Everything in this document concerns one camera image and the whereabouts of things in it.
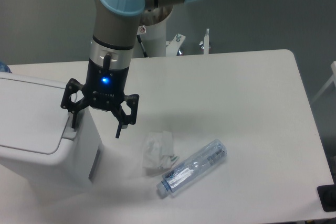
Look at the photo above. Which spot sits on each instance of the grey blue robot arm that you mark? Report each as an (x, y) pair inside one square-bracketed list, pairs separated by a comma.
[(114, 35)]

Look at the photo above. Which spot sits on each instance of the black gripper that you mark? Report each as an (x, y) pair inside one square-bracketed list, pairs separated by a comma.
[(106, 87)]

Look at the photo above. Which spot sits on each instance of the black clamp on table edge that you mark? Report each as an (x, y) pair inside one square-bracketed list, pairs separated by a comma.
[(327, 197)]

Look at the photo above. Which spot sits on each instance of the clear plastic water bottle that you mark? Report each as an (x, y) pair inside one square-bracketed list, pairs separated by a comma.
[(191, 168)]

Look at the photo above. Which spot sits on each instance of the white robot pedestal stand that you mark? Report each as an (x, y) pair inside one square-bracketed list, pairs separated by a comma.
[(151, 38)]

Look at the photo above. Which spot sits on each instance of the crumpled white paper wrapper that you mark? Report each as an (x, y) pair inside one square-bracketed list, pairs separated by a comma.
[(158, 153)]

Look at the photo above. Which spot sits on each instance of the white push-lid trash can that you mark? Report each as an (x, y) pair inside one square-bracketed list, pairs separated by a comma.
[(38, 141)]

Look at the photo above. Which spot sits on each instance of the blue plastic item at left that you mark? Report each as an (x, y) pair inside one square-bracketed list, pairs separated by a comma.
[(4, 67)]

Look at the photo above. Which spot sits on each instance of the white frame at right edge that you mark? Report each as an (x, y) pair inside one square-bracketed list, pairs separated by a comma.
[(330, 82)]

